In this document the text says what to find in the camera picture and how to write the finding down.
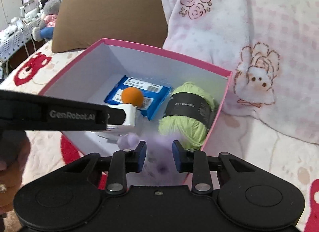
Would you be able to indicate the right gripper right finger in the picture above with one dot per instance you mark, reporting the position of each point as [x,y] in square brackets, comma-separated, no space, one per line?
[194,162]

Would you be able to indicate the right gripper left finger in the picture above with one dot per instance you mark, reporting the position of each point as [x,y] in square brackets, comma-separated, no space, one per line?
[120,164]

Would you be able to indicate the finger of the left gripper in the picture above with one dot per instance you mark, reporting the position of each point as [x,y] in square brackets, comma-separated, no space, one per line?
[115,116]

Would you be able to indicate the orange makeup sponge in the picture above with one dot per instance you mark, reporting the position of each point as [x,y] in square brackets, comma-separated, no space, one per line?
[132,95]

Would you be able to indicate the purple plush toy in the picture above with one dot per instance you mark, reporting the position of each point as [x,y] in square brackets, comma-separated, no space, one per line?
[159,167]

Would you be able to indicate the blue wipes packet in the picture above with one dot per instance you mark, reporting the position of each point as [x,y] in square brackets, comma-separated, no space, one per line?
[145,96]

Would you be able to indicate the green yarn ball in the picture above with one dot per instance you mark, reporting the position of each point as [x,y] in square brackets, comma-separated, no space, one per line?
[190,113]

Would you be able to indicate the pink cardboard box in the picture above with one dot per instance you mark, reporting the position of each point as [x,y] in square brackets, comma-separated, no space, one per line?
[95,72]

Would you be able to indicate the white tissue pack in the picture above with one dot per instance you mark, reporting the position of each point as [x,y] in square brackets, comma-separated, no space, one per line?
[129,124]

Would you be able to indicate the person's left hand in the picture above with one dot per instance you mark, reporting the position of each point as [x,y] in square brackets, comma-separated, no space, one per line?
[15,150]

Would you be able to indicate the cluttered side table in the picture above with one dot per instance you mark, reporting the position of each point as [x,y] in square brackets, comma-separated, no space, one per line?
[17,42]

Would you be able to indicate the grey plush rabbit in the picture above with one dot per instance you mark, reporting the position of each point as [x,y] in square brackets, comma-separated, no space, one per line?
[48,21]

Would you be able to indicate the brown cloud pillow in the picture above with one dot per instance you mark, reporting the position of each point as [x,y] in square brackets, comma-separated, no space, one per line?
[80,23]

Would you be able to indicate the white wardrobe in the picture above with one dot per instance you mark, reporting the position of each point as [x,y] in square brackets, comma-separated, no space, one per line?
[8,10]

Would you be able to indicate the black plush toy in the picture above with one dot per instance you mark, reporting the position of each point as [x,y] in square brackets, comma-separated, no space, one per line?
[42,3]

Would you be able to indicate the pink checkered pillow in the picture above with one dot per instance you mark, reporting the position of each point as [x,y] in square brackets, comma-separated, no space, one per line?
[271,48]

